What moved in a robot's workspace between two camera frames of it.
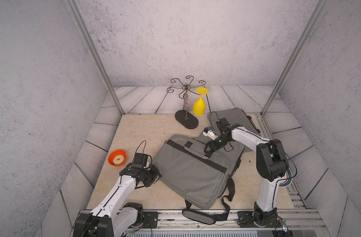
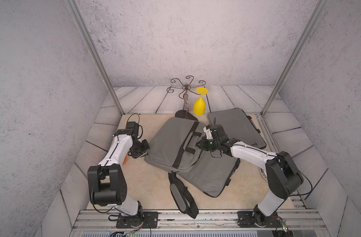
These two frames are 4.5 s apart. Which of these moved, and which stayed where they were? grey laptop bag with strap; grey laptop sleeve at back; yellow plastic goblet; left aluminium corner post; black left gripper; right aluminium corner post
Moved: grey laptop bag with strap; black left gripper
Stayed: yellow plastic goblet; grey laptop sleeve at back; left aluminium corner post; right aluminium corner post
